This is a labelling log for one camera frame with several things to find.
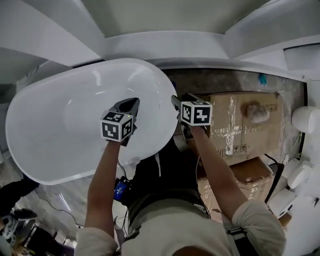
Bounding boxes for tape-wrapped cardboard box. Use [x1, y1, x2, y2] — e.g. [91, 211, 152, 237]
[196, 156, 276, 226]

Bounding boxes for person's black harness strap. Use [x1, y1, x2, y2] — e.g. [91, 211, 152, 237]
[226, 226, 249, 251]

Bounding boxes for beige sponge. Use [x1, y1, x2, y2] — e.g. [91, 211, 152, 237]
[241, 101, 271, 124]

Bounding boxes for person's left forearm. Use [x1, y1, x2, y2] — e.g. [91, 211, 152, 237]
[83, 139, 126, 242]

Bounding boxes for person's beige and grey shirt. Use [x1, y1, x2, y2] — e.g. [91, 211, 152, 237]
[74, 188, 287, 256]

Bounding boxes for black waist device with screen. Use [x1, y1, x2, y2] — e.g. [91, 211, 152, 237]
[113, 175, 133, 204]

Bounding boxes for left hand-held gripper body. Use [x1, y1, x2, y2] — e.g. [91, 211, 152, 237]
[99, 107, 138, 147]

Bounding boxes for plain cardboard box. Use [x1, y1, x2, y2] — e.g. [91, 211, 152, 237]
[197, 91, 285, 166]

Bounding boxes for white bathtub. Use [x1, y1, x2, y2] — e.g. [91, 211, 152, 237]
[4, 57, 179, 186]

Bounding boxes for dark green board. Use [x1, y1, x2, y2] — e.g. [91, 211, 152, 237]
[264, 153, 285, 205]

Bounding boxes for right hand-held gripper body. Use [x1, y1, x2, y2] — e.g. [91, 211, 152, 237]
[177, 101, 213, 140]

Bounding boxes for small brown cardboard box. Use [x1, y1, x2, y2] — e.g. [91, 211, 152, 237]
[276, 211, 293, 228]

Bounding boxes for person's black trousers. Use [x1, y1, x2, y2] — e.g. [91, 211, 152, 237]
[131, 136, 202, 207]

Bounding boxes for person's right forearm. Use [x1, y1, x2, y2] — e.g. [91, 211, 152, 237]
[191, 124, 250, 225]

